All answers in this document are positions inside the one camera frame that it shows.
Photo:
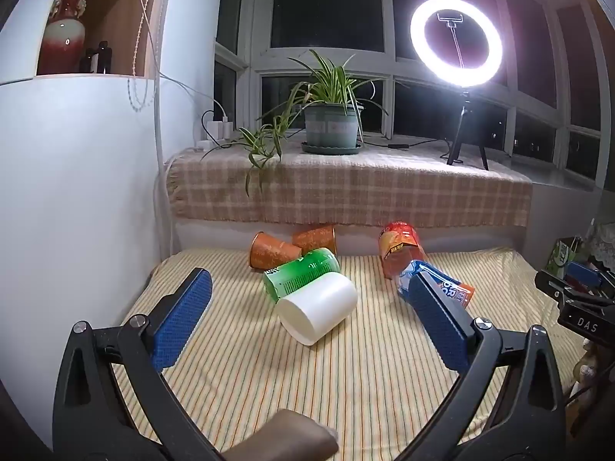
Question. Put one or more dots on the green flower pot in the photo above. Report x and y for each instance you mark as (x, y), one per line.
(331, 125)

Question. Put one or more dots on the green paper bag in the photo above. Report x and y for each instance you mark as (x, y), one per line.
(564, 254)

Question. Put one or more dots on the green cup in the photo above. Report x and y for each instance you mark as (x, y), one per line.
(300, 273)

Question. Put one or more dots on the orange patterned cup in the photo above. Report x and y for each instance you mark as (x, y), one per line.
(271, 252)
(314, 239)

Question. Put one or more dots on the brown cushion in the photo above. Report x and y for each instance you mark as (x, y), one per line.
(283, 437)

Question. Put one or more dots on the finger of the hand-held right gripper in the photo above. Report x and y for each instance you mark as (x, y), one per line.
(584, 274)
(552, 282)

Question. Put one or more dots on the black tripod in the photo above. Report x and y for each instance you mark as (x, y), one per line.
(463, 120)

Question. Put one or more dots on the dark small bottles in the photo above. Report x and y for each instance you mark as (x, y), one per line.
(98, 57)

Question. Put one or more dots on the blue snack packet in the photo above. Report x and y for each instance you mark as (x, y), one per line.
(454, 290)

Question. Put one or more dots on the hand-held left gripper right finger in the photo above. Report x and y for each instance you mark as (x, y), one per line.
(442, 327)

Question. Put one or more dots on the green pot saucer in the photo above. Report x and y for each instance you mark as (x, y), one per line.
(331, 149)

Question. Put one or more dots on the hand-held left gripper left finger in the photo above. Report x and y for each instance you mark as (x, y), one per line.
(182, 312)

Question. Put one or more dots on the striped bed sheet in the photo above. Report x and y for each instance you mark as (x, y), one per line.
(360, 379)

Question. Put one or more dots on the checked beige blanket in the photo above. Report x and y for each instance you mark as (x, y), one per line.
(360, 187)

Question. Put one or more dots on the spider plant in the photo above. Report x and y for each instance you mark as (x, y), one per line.
(326, 81)

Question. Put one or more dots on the white power strip with plugs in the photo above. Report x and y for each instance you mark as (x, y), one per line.
(218, 130)

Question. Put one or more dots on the red white vase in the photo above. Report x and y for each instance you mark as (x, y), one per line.
(65, 38)

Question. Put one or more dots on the white cup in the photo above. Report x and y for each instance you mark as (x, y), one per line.
(317, 309)

